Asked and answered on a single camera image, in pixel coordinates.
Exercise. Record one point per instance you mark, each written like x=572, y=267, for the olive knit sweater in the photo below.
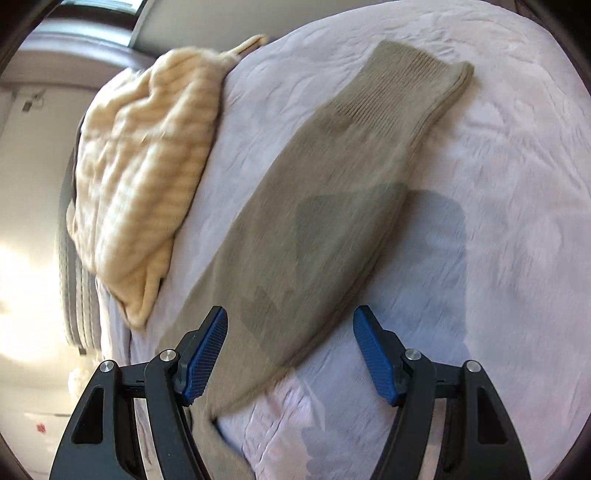
x=323, y=221

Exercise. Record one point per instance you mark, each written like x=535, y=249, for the cream striped fleece blanket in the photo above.
x=147, y=161

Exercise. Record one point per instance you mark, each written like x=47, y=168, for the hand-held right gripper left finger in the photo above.
x=203, y=360

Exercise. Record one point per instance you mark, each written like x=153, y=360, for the grey ribbed mattress side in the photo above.
x=76, y=300

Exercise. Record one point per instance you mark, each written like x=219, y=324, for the lavender embossed bed blanket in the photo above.
x=485, y=230

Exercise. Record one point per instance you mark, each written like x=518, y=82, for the dark framed window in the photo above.
x=136, y=5

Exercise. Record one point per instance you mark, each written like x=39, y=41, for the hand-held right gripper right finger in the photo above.
x=376, y=360

